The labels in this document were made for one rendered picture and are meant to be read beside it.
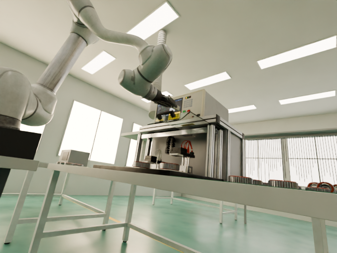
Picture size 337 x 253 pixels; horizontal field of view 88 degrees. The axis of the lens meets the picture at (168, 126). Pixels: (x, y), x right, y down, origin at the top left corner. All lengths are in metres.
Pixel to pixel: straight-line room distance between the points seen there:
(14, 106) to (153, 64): 0.60
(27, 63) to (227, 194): 5.69
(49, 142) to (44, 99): 4.46
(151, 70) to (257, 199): 0.64
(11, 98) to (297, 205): 1.01
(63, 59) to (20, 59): 4.69
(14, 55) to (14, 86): 4.92
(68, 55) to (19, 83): 0.35
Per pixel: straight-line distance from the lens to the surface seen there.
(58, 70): 1.19
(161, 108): 1.36
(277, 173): 7.29
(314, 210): 0.48
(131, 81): 0.87
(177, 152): 1.03
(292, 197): 0.49
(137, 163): 1.12
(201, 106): 1.13
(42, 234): 1.96
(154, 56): 0.83
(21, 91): 0.98
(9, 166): 0.84
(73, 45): 1.25
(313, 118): 7.56
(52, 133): 5.58
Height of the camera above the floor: 0.74
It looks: 16 degrees up
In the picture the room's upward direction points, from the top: 7 degrees clockwise
